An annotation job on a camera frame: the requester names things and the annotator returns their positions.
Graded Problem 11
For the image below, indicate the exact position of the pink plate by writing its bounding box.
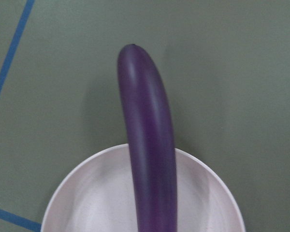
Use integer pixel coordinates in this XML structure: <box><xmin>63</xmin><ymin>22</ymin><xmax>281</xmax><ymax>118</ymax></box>
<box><xmin>41</xmin><ymin>144</ymin><xmax>245</xmax><ymax>232</ymax></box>

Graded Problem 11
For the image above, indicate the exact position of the purple eggplant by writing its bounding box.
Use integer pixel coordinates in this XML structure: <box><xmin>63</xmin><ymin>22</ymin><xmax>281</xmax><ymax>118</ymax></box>
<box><xmin>117</xmin><ymin>44</ymin><xmax>177</xmax><ymax>232</ymax></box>

